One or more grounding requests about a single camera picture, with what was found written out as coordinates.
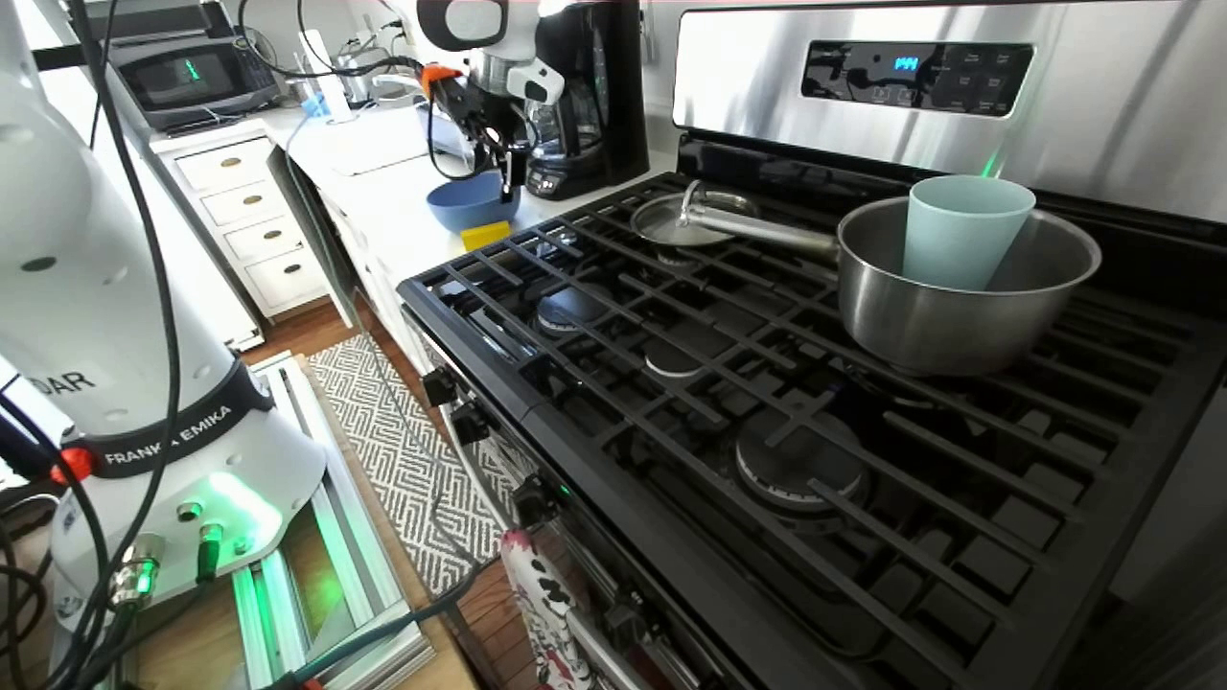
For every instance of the black coffee maker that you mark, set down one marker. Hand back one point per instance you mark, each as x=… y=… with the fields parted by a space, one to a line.
x=599 y=105

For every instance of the oven door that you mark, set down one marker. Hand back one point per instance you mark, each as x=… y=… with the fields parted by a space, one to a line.
x=594 y=575

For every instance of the blue bowl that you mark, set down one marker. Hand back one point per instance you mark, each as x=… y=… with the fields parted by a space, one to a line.
x=465 y=209

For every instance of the stainless steel gas stove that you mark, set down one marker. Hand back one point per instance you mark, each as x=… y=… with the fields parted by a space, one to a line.
x=863 y=479

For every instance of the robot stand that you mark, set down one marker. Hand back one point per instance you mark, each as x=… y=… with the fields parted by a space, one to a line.
x=326 y=585

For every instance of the yellow sponge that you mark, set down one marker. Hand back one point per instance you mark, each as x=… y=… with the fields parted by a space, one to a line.
x=486 y=235

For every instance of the light blue plastic cup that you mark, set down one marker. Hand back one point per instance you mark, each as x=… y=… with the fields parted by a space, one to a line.
x=959 y=240

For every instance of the black microwave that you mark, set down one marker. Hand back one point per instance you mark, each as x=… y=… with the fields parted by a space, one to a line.
x=192 y=77

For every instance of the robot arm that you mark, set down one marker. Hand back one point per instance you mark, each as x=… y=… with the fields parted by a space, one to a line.
x=77 y=287

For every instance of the patterned dish towel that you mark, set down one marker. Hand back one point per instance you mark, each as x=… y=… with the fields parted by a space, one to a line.
x=542 y=613

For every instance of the stove burner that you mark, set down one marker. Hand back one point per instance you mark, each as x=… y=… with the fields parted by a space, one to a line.
x=671 y=359
x=570 y=309
x=796 y=465

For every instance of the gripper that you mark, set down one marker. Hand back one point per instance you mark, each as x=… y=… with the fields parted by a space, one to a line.
x=472 y=107

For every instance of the grey patterned rug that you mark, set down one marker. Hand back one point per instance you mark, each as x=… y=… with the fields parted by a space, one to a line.
x=403 y=460

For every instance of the white drawer cabinet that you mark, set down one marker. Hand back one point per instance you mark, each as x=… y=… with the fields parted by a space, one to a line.
x=244 y=220

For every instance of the stove knob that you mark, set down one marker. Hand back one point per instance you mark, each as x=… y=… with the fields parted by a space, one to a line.
x=439 y=386
x=534 y=501
x=470 y=424
x=625 y=623

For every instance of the white cutting board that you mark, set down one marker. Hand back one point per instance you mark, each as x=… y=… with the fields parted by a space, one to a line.
x=379 y=144

